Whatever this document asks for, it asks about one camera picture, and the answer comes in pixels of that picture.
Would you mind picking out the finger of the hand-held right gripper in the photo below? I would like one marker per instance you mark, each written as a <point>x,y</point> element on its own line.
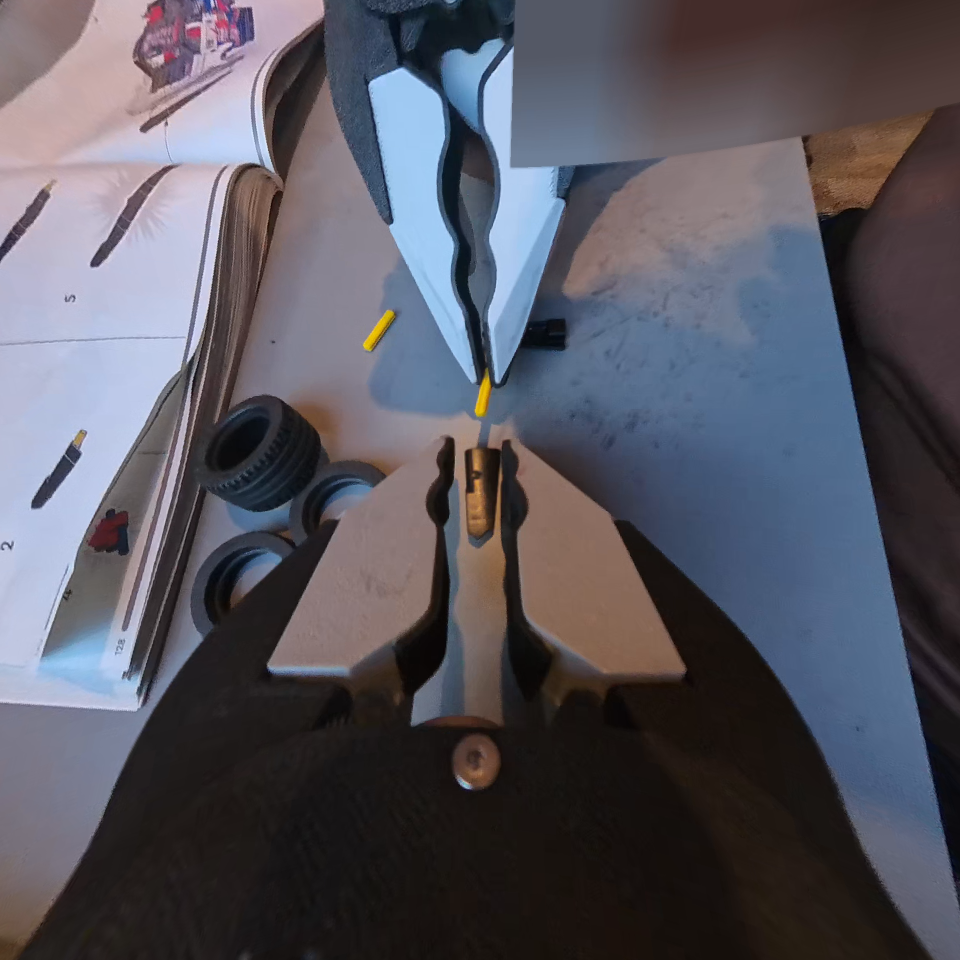
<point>525,247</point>
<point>412,187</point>

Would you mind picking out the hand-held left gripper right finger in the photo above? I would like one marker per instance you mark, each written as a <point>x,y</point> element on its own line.
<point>600,592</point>

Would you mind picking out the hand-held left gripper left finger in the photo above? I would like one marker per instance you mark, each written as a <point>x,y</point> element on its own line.
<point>360,592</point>

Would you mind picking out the black brick piece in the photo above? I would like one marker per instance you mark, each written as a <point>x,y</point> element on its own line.
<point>546,334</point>
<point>481,487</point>

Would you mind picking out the yellow axle piece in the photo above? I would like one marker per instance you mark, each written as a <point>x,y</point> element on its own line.
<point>484,396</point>
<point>379,331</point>

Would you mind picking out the black rubber tyre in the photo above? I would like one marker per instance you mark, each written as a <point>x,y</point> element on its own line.
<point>210,585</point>
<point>315,495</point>
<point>277,465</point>

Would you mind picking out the grey desk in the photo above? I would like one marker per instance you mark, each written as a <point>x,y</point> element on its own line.
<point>712,450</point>

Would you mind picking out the building instruction booklet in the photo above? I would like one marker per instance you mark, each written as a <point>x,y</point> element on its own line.
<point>97,375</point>

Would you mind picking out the person's brown clothing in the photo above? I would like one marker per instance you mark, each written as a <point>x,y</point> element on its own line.
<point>907,375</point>

